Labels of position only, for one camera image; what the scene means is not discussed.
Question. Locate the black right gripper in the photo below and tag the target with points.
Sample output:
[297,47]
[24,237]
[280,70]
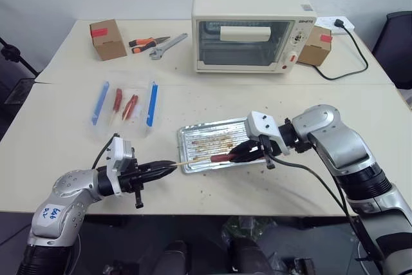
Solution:
[270,149]

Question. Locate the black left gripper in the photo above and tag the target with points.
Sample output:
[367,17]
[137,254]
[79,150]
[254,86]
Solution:
[130,180]

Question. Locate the red sausage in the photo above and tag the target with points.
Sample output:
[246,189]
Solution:
[117,98]
[130,107]
[220,158]

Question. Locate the thin wooden skewer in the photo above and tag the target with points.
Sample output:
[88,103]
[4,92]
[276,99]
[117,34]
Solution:
[193,160]
[111,117]
[125,119]

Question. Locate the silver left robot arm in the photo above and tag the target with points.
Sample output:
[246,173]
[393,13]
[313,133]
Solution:
[71,185]

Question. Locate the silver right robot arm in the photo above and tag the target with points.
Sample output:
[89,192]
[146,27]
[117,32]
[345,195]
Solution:
[338,139]

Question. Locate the silver metal baking tray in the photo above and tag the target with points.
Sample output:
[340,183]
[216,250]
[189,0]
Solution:
[199,139]

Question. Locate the clear plastic container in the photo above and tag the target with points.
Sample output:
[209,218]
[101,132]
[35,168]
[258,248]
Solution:
[128,127]

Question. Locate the blue container latch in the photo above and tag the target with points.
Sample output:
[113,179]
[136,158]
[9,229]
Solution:
[152,104]
[99,104]

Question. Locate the green printed plastic bag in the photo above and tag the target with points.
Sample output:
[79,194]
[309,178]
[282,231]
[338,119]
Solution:
[244,226]

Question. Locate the silver adjustable wrench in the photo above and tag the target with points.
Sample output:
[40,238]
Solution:
[165,46]

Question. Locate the cardboard box with red tape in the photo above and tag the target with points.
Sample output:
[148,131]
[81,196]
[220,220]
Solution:
[107,43]
[313,48]

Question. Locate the orange and black pliers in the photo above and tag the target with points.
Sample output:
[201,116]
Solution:
[143,43]

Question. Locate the cream toaster oven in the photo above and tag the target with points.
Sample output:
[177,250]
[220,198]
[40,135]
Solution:
[244,1]

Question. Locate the white power strip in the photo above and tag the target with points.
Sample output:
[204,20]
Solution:
[328,22]

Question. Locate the dark office chair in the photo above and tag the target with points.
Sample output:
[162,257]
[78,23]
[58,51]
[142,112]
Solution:
[394,46]

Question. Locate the black tripod stand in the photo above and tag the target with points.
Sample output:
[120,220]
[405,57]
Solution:
[14,53]

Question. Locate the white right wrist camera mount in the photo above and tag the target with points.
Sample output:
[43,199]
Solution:
[260,125]

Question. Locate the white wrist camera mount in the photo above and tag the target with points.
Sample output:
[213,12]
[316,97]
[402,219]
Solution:
[120,151]
[260,125]

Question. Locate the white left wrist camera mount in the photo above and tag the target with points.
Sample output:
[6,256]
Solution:
[120,151]

